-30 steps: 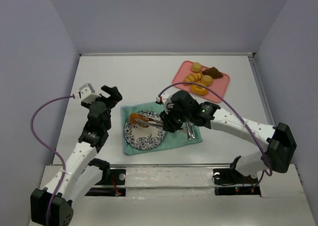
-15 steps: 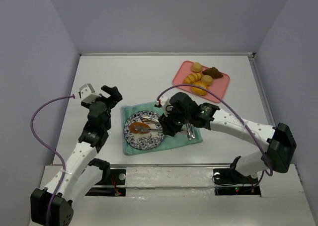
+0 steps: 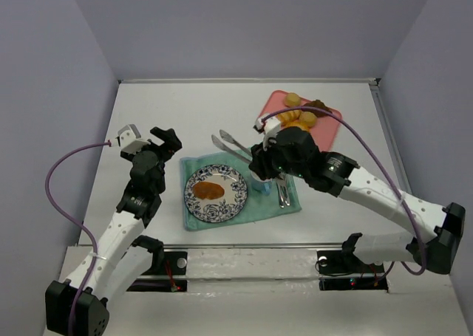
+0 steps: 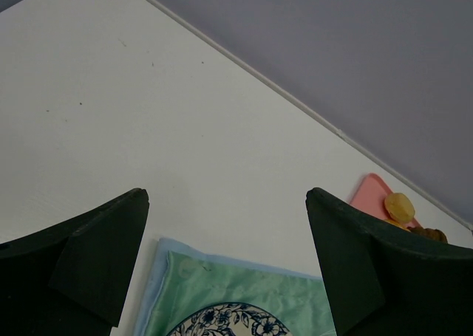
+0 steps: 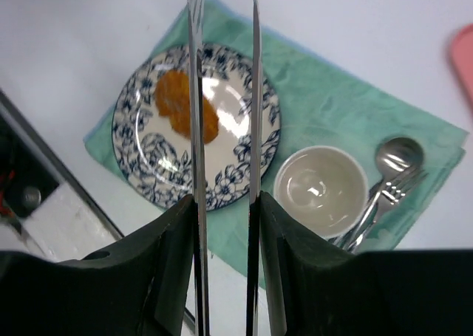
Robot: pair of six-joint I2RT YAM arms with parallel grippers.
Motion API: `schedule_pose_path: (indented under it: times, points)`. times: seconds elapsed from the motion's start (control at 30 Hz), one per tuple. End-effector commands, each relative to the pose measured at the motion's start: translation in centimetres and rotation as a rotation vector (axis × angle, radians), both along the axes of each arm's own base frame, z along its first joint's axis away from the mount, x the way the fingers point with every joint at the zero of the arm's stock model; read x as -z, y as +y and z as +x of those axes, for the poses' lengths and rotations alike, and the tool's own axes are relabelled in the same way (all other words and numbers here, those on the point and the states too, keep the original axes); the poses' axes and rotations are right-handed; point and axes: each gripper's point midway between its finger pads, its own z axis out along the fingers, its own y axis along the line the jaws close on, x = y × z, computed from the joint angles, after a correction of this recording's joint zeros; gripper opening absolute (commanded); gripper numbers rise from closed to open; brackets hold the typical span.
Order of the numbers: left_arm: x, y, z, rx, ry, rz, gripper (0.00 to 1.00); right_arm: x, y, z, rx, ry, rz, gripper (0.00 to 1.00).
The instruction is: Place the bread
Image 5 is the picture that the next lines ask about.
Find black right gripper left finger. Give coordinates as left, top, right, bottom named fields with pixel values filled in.
left=1, top=196, right=195, bottom=335

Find light blue mug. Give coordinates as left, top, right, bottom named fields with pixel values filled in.
left=273, top=145, right=369, bottom=239

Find blue floral ceramic plate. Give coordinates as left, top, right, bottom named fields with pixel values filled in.
left=111, top=43, right=282, bottom=212

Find silver fork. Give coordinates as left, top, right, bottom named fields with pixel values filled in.
left=333, top=166, right=429, bottom=253

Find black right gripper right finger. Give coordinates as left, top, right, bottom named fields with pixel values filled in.
left=260, top=193, right=472, bottom=335

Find green cloth napkin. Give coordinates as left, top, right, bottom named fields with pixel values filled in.
left=84, top=0, right=467, bottom=277

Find silver spoon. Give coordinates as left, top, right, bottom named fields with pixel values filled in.
left=368, top=137, right=424, bottom=203

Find stainless steel tongs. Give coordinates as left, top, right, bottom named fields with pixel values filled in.
left=187, top=0, right=263, bottom=335

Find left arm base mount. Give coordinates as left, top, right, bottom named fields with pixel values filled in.
left=1, top=94, right=123, bottom=261

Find pink plastic tray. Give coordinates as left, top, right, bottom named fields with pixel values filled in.
left=449, top=24, right=473, bottom=110

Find orange-brown pastry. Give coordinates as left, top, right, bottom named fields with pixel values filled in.
left=154, top=69, right=219, bottom=144

